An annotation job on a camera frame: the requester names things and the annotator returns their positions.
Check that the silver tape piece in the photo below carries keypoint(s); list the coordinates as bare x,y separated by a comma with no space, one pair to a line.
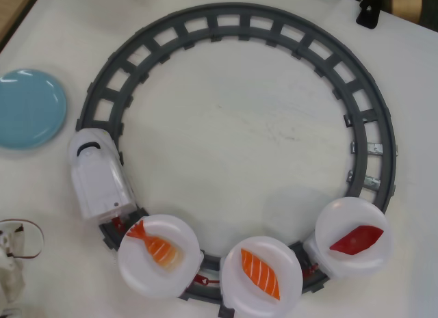
373,182
374,148

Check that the orange salmon toy sushi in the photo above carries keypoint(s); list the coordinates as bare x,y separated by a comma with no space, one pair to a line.
260,271

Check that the red tuna toy sushi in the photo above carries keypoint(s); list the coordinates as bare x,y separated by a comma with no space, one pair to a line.
356,240

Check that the gray circular toy track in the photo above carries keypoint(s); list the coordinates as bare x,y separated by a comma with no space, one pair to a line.
376,92

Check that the red train coupler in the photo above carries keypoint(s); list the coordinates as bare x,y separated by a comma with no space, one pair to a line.
310,271
117,224
205,280

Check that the orange shrimp toy sushi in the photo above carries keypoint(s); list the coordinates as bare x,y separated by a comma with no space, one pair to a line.
159,248

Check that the white toy train wagon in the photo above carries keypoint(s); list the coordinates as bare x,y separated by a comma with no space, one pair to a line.
200,256
313,248
230,301

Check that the black clamp mount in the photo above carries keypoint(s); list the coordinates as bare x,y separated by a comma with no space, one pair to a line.
367,15

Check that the white Shinkansen toy locomotive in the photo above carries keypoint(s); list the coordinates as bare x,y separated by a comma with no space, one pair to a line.
97,181

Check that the white round plastic plate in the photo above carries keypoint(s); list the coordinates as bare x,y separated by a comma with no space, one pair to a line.
143,270
342,212
287,273

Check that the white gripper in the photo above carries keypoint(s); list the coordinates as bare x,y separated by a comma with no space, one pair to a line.
7,263

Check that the blue round dish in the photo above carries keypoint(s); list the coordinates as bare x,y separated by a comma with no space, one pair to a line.
29,109

